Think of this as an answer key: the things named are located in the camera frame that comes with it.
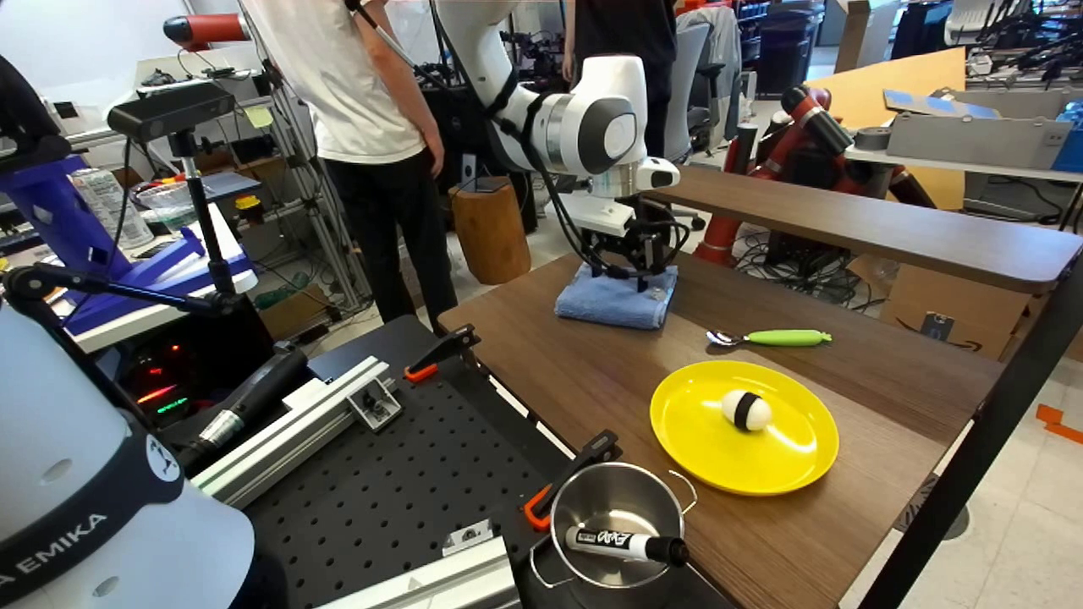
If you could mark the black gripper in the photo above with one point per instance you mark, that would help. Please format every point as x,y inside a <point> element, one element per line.
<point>636,237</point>

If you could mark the blue cloth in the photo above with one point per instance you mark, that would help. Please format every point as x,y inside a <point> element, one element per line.
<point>610,307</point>

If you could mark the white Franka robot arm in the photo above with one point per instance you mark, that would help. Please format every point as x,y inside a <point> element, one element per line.
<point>596,124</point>

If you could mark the brown wooden stump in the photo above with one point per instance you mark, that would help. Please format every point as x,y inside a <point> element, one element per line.
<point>491,232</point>

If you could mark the yellow plastic plate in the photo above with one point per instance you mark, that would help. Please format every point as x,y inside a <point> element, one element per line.
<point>700,441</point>

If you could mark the white and black ball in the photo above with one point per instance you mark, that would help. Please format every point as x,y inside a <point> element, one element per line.
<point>754,415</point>

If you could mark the red robot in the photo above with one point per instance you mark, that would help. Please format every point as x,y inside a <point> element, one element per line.
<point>791,138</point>

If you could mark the steel pot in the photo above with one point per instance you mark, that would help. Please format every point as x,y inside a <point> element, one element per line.
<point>610,501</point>

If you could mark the person in dark top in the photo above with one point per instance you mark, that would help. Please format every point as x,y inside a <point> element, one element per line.
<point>622,27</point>

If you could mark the wooden table shelf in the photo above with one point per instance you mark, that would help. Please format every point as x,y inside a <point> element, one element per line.
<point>882,232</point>

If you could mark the black and white marker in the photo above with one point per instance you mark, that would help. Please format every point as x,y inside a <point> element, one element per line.
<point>613,542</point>

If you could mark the black perforated breadboard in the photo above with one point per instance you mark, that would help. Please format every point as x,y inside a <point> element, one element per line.
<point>427,484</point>

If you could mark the tan cardboard board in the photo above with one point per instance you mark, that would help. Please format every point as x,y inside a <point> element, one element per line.
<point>891,87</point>

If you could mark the cardboard box under shelf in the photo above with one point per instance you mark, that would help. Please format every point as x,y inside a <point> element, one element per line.
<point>960,310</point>

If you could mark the person in black trousers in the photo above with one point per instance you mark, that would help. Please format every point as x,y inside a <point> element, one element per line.
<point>350,104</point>

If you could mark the white desk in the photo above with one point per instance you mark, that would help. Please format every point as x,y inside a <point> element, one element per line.
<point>968,141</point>

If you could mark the black table leg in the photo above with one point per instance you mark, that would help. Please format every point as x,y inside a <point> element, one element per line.
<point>993,416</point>

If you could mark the red cylindrical robot part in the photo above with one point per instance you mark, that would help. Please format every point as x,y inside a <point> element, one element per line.
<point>207,27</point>

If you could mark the blue and white machine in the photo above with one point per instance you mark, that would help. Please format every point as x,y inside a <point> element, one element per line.
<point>70,232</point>

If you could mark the aluminium extrusion rail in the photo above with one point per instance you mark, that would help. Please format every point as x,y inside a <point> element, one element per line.
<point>291,436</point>
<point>442,581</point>

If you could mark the black camera on stand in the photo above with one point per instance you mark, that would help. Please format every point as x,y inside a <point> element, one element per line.
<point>169,110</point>

